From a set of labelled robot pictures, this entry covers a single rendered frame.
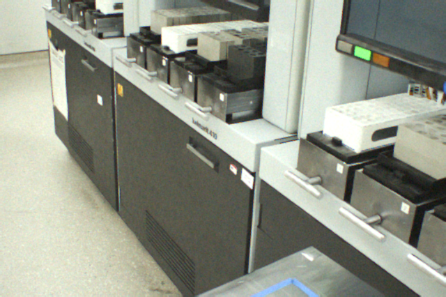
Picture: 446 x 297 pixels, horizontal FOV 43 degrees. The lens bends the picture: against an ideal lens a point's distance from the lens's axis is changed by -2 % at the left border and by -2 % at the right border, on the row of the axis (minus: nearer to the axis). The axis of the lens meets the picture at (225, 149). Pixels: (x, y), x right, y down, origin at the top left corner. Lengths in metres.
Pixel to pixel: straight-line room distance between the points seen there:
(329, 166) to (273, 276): 0.40
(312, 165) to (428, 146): 0.22
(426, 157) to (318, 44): 0.33
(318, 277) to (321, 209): 0.40
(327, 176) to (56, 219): 1.53
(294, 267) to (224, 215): 0.72
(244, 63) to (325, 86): 0.27
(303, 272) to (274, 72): 0.67
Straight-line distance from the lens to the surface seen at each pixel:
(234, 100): 1.30
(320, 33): 1.14
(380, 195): 0.95
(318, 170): 1.06
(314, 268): 0.70
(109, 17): 2.07
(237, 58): 1.37
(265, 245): 1.27
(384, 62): 0.99
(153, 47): 1.63
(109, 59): 1.97
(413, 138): 0.98
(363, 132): 1.02
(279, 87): 1.27
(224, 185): 1.37
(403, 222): 0.93
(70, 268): 2.10
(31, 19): 4.39
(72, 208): 2.44
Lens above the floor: 1.23
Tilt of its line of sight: 25 degrees down
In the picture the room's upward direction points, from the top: 3 degrees clockwise
